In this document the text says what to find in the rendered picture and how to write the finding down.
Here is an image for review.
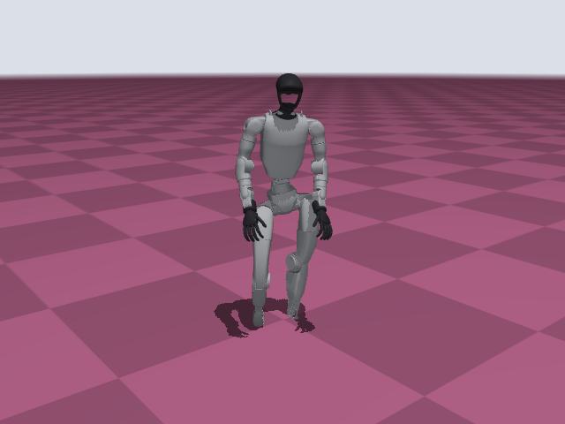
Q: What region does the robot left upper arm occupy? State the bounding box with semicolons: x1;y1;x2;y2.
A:
306;118;327;174

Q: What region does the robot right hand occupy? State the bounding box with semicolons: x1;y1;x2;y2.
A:
243;199;267;242

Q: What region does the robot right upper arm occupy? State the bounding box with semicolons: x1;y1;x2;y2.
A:
237;116;266;173

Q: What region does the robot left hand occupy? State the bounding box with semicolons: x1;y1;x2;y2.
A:
312;200;333;240

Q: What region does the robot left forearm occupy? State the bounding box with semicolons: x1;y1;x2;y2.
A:
311;160;328;209

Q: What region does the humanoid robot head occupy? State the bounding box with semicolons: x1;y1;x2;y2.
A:
272;73;303;120

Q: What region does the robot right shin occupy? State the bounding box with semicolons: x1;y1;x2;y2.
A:
252;273;267;314

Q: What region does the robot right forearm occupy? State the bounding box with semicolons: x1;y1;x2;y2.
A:
236;158;254;208

